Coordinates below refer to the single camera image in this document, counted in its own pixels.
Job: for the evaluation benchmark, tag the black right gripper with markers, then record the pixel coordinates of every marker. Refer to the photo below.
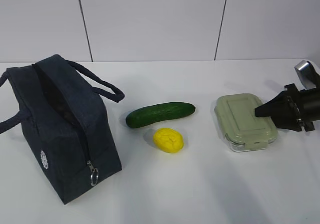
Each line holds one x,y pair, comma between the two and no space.
302,112

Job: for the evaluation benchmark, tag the green lid glass food container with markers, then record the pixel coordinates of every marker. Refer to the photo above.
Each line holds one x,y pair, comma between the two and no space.
239,125

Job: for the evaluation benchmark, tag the green cucumber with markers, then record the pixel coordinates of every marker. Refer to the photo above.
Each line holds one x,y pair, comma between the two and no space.
148,115

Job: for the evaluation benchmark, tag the navy blue lunch bag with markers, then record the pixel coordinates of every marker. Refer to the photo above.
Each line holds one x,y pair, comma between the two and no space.
65,123

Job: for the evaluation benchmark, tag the yellow lemon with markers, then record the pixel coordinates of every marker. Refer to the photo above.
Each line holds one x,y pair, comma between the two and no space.
168,140

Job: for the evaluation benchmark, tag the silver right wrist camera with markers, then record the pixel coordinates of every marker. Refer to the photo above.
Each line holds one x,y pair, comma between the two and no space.
307,74

